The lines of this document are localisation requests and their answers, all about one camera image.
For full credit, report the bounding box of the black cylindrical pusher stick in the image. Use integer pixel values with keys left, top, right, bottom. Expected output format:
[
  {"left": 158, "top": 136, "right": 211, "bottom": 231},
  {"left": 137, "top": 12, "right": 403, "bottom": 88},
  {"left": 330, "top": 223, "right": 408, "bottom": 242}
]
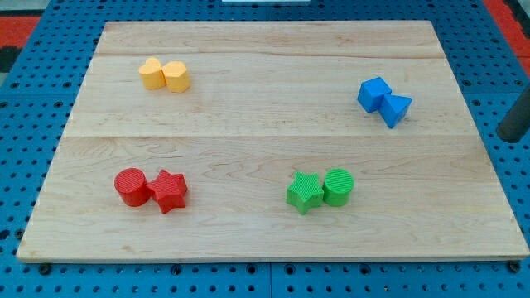
[{"left": 496, "top": 85, "right": 529, "bottom": 143}]

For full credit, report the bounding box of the blue triangle block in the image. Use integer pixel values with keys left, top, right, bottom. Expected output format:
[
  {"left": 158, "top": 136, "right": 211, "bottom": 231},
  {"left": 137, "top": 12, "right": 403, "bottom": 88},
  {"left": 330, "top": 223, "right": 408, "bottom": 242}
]
[{"left": 378, "top": 94, "right": 412, "bottom": 128}]

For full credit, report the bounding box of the blue cube block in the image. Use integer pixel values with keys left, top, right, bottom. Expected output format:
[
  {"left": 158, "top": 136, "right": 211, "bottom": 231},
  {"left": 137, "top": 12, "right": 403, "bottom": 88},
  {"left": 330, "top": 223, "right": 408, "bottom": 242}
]
[{"left": 357, "top": 77, "right": 392, "bottom": 113}]

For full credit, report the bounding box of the green cylinder block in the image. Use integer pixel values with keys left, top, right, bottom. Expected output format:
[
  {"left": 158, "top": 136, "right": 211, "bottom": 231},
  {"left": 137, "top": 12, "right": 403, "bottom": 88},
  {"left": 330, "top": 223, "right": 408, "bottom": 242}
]
[{"left": 323, "top": 168, "right": 354, "bottom": 207}]

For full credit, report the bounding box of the green star block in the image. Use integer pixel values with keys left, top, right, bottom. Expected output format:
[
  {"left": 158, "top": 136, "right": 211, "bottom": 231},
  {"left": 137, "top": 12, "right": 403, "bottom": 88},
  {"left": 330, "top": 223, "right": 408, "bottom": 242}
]
[{"left": 286, "top": 171, "right": 324, "bottom": 215}]

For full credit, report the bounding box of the wooden board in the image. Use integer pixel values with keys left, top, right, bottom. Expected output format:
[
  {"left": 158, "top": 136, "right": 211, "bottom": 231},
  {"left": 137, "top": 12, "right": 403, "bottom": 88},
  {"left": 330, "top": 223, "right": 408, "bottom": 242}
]
[{"left": 17, "top": 21, "right": 529, "bottom": 263}]

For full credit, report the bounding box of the yellow hexagon block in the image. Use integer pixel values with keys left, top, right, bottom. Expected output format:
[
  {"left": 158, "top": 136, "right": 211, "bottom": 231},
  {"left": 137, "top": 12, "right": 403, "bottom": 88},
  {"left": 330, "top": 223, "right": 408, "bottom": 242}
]
[{"left": 161, "top": 61, "right": 190, "bottom": 93}]

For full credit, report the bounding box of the red star block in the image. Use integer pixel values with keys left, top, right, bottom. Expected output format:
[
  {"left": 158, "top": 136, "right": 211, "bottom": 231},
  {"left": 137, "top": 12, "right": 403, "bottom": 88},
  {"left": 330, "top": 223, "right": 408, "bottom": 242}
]
[{"left": 147, "top": 170, "right": 187, "bottom": 214}]

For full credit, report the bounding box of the yellow heart block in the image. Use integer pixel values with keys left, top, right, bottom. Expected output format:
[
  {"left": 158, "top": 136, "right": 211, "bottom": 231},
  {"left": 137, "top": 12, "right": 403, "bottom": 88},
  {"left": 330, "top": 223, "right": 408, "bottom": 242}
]
[{"left": 138, "top": 57, "right": 166, "bottom": 90}]

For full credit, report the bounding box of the red cylinder block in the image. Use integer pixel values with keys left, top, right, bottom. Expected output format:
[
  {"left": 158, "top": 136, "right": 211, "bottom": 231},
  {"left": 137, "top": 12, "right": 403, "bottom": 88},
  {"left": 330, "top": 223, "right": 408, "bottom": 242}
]
[{"left": 114, "top": 168, "right": 150, "bottom": 207}]

